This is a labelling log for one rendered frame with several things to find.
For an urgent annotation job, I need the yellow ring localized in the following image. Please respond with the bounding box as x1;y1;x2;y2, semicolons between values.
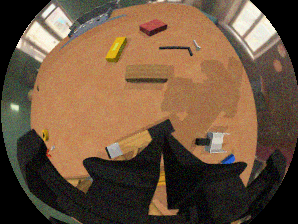
41;129;49;141

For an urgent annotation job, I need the yellow spirit level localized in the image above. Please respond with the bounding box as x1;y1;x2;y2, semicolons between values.
105;36;128;63

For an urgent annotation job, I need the white open tray with black handle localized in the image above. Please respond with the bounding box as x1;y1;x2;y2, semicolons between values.
196;132;230;153

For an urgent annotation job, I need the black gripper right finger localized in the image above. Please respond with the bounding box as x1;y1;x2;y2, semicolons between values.
162;131;247;210

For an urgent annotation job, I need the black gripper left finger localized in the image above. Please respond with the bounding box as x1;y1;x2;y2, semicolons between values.
82;129;165;208

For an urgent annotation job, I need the red rectangular block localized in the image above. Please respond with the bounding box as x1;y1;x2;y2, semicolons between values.
138;19;168;36

